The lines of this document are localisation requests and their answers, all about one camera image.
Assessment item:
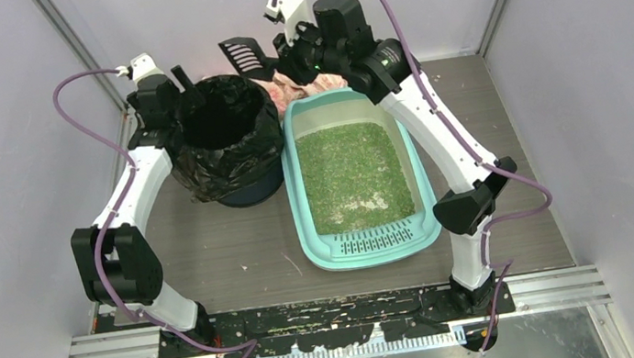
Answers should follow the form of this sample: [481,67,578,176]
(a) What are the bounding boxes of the pink patterned cloth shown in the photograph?
[251,72,348,120]

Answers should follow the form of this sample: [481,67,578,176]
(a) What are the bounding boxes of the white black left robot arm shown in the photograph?
[52,66,219,352]

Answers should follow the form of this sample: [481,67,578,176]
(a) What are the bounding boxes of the black litter scoop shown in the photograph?
[217,36,278,82]

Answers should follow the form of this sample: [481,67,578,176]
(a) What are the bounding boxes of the bin with black bag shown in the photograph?
[170,74,285,208]

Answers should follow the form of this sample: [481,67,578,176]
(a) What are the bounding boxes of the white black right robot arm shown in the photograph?
[263,0,517,313]

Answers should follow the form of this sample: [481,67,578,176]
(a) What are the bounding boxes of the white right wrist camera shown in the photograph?
[263,0,315,47]

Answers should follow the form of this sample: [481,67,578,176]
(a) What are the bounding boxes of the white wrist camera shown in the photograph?
[263,0,315,47]
[128,52,164,84]

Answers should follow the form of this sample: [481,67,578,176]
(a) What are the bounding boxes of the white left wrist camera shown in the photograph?
[128,52,164,84]

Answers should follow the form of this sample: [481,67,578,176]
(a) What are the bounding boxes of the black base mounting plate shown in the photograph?
[153,274,518,358]

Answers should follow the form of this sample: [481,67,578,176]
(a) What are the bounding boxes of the teal litter box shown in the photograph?
[282,88,442,271]

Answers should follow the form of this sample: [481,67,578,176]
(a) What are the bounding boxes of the green litter pellets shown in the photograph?
[295,122,416,235]

